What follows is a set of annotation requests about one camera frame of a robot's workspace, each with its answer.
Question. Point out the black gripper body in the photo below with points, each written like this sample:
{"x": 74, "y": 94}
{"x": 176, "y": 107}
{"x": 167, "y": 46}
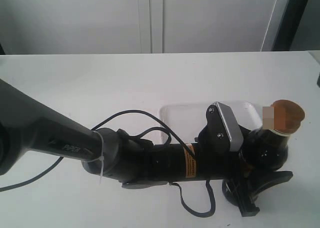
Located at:
{"x": 215, "y": 161}

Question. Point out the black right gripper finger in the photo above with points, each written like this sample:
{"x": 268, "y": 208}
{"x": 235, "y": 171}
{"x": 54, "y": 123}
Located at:
{"x": 261, "y": 180}

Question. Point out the dark soy sauce bottle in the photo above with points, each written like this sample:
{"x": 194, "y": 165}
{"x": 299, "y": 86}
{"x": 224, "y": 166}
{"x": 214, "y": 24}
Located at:
{"x": 266, "y": 148}

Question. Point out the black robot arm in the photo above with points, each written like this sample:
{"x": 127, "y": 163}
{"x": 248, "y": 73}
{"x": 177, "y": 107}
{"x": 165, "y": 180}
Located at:
{"x": 137, "y": 163}

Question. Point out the white plastic tray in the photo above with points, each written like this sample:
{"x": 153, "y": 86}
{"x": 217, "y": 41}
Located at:
{"x": 187, "y": 120}

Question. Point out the white cabinet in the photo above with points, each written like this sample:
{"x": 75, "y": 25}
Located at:
{"x": 33, "y": 27}

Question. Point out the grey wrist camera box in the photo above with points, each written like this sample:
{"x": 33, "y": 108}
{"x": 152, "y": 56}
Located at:
{"x": 231, "y": 126}

